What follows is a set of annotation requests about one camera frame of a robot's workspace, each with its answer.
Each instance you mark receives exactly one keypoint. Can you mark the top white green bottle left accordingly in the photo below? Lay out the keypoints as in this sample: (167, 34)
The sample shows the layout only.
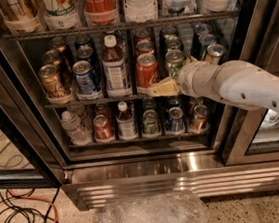
(59, 8)

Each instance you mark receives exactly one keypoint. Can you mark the rear silver blue can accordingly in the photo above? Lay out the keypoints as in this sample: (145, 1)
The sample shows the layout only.
(202, 29)

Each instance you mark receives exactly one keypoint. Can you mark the green soda can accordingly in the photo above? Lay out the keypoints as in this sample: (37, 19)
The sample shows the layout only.
(150, 122)
(168, 32)
(173, 43)
(174, 61)

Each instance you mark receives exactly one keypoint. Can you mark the crumpled clear plastic wrap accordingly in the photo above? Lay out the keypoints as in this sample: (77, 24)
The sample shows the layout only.
(162, 208)

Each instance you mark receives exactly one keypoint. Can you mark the front silver blue can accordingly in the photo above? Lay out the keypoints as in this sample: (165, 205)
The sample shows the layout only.
(215, 52)

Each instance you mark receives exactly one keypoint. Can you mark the rear red cola can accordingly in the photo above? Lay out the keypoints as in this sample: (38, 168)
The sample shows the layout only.
(141, 35)

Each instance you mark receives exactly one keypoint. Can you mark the gold soda can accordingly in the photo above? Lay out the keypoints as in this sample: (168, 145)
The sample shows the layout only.
(50, 77)
(59, 43)
(199, 118)
(53, 57)

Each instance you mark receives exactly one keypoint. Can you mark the lower brown tea bottle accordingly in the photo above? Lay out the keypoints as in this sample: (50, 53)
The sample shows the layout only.
(126, 122)

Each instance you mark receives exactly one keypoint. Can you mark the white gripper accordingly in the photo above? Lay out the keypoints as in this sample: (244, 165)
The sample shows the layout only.
(187, 79)

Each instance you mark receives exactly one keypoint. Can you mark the front red cola can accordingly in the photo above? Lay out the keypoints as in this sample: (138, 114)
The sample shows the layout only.
(146, 70)

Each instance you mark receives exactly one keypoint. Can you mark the rear gold soda can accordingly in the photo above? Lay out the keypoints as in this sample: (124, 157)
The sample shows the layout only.
(59, 43)

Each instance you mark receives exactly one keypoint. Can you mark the red cola can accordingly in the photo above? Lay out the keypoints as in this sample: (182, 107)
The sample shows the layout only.
(146, 70)
(145, 46)
(141, 35)

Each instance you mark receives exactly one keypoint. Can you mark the silver blue can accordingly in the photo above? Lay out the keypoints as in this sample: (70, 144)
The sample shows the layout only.
(200, 46)
(215, 52)
(202, 29)

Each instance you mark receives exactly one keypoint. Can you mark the lower blue soda can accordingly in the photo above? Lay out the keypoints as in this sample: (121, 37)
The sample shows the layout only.
(175, 122)

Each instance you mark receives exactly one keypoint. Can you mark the top brown bottle left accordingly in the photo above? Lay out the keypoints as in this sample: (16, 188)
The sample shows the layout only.
(19, 10)

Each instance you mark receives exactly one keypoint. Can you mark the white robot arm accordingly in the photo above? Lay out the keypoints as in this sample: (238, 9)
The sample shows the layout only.
(236, 83)

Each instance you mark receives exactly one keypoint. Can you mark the top red cola bottle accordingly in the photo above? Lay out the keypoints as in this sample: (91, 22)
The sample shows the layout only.
(101, 12)

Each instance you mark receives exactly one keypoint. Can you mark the stainless steel display fridge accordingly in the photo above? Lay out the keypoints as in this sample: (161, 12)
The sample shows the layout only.
(237, 152)

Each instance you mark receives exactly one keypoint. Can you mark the blue pepsi can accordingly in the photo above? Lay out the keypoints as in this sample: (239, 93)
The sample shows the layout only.
(84, 41)
(86, 77)
(86, 53)

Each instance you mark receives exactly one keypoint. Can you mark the rear blue pepsi can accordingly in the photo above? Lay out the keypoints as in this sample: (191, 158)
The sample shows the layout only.
(84, 41)

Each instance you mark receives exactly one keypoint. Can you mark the front blue pepsi can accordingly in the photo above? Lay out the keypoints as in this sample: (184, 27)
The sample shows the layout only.
(86, 77)

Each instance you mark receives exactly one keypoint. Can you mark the front gold soda can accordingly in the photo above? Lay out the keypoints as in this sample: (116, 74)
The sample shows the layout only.
(50, 77)

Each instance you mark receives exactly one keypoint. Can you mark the lower gold soda can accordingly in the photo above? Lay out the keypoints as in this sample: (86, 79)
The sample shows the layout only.
(199, 118)

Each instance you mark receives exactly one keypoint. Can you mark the clear water bottle lower shelf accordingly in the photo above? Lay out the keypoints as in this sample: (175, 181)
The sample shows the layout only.
(75, 129)

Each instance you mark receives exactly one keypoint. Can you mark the top clear water bottle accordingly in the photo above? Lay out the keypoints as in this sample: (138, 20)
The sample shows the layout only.
(140, 10)

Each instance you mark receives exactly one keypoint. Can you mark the brown iced tea bottle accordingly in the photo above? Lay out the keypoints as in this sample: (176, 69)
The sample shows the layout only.
(114, 64)

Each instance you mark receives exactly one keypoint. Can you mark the lower red soda can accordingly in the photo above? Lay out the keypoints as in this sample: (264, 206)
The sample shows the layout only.
(102, 127)

